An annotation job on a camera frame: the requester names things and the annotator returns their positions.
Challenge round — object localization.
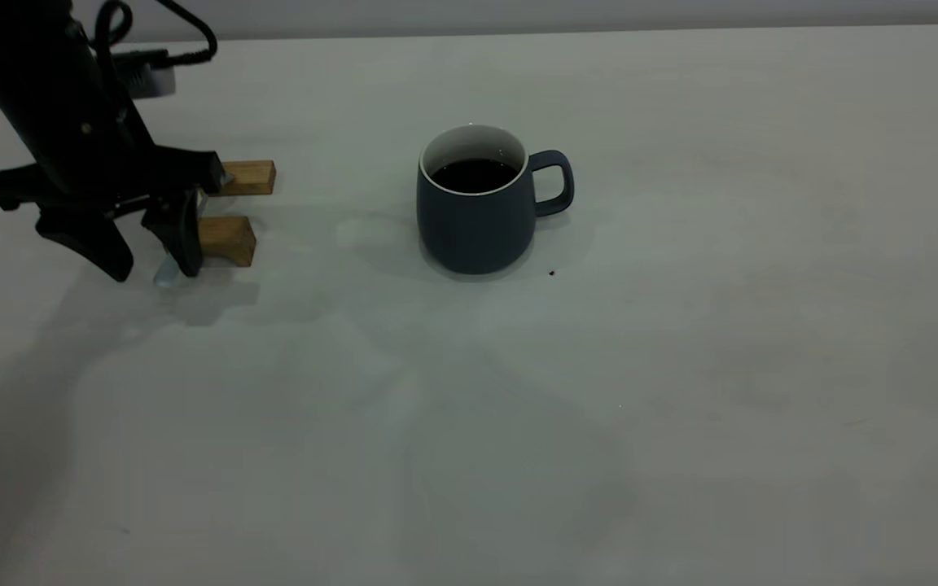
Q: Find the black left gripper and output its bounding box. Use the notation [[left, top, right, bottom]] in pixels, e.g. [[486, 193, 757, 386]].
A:
[[0, 77, 226, 283]]

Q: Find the dark grey ceramic mug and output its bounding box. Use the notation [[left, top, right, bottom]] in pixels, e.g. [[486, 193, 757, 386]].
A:
[[416, 124, 576, 276]]

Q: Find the dark coffee liquid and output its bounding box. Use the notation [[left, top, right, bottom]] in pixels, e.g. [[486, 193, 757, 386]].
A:
[[430, 159, 519, 195]]

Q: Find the arched wooden block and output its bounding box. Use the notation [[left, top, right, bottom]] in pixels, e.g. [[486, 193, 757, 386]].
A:
[[196, 216, 257, 269]]

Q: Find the flat rectangular wooden block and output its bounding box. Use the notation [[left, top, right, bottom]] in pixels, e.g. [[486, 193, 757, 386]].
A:
[[207, 160, 277, 198]]

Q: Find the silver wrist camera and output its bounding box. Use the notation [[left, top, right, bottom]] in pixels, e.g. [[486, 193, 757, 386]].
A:
[[111, 50, 177, 100]]

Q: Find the black camera cable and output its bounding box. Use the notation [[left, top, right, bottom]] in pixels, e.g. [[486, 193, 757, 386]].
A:
[[93, 0, 218, 68]]

